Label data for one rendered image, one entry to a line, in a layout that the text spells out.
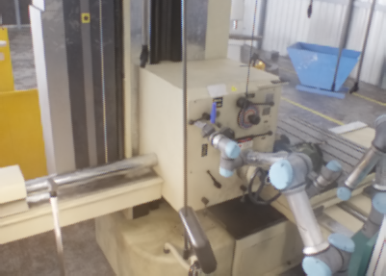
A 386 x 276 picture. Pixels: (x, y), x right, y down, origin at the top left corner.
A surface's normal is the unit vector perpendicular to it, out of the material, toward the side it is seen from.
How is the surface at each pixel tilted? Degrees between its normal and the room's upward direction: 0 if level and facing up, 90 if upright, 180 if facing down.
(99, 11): 90
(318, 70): 90
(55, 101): 90
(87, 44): 90
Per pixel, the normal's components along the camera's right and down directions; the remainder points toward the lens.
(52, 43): 0.54, 0.36
